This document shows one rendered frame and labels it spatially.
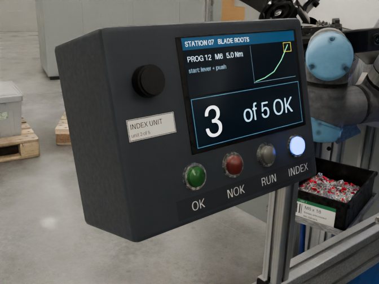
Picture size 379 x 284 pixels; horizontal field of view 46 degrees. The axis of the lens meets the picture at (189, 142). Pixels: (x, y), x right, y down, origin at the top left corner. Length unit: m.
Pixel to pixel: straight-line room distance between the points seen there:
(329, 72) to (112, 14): 5.85
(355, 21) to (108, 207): 1.22
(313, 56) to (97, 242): 1.89
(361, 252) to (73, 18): 5.85
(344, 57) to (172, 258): 1.70
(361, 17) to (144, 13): 5.32
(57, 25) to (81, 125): 6.00
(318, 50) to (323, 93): 0.08
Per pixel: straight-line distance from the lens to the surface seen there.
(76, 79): 0.44
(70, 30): 6.46
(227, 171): 0.46
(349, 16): 1.56
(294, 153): 0.53
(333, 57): 0.79
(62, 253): 2.41
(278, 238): 0.69
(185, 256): 2.33
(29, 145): 3.65
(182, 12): 6.85
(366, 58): 1.05
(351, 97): 0.86
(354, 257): 0.89
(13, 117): 3.70
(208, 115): 0.44
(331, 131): 0.84
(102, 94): 0.40
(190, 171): 0.42
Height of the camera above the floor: 1.29
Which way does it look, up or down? 19 degrees down
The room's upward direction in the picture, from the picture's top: 1 degrees clockwise
